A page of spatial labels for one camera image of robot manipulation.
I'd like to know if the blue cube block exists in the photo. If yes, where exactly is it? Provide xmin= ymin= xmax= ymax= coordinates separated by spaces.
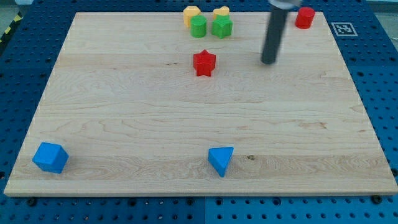
xmin=32 ymin=142 xmax=69 ymax=174

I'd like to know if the blue triangle block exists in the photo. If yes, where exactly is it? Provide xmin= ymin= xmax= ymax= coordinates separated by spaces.
xmin=208 ymin=146 xmax=234 ymax=177

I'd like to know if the red star block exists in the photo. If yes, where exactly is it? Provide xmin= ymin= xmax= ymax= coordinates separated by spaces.
xmin=193 ymin=50 xmax=216 ymax=77

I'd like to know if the wooden board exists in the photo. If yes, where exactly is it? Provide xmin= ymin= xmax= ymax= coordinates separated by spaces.
xmin=4 ymin=12 xmax=397 ymax=197

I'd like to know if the green star block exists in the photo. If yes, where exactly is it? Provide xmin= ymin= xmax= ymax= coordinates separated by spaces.
xmin=211 ymin=15 xmax=233 ymax=39

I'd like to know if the green cylinder block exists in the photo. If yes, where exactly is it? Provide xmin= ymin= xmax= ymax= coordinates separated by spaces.
xmin=190 ymin=15 xmax=207 ymax=38

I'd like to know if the yellow pentagon block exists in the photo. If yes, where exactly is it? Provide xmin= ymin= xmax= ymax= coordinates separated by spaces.
xmin=183 ymin=6 xmax=201 ymax=27

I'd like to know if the yellow heart block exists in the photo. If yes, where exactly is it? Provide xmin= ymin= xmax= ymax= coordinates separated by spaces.
xmin=213 ymin=6 xmax=229 ymax=19

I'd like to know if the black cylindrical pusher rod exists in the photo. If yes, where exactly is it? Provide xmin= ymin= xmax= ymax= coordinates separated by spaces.
xmin=261 ymin=6 xmax=289 ymax=65

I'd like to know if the red cylinder block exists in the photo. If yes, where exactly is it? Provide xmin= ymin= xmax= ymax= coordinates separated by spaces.
xmin=295 ymin=7 xmax=315 ymax=29

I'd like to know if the white fiducial marker tag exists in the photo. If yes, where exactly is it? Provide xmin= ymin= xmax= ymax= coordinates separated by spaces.
xmin=331 ymin=22 xmax=358 ymax=37

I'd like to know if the silver rod mount flange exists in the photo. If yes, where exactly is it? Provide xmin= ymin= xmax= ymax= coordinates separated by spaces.
xmin=268 ymin=0 xmax=302 ymax=10

